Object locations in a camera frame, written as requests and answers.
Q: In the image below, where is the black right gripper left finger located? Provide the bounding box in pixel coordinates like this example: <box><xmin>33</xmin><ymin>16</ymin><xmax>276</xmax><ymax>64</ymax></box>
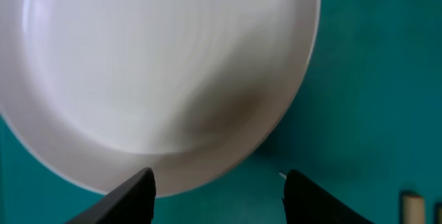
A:
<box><xmin>68</xmin><ymin>167</ymin><xmax>156</xmax><ymax>224</ymax></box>

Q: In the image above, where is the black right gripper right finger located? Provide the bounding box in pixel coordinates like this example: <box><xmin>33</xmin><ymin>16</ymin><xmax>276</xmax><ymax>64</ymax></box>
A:
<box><xmin>282</xmin><ymin>170</ymin><xmax>370</xmax><ymax>224</ymax></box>

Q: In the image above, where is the wooden chopstick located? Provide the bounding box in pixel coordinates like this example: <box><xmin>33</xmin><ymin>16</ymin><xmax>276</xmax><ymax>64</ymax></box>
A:
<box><xmin>401</xmin><ymin>192</ymin><xmax>425</xmax><ymax>224</ymax></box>
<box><xmin>434</xmin><ymin>203</ymin><xmax>442</xmax><ymax>224</ymax></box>

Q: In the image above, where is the large white plate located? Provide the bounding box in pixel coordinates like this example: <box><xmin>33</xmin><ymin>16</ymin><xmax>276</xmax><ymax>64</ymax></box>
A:
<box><xmin>1</xmin><ymin>0</ymin><xmax>321</xmax><ymax>197</ymax></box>

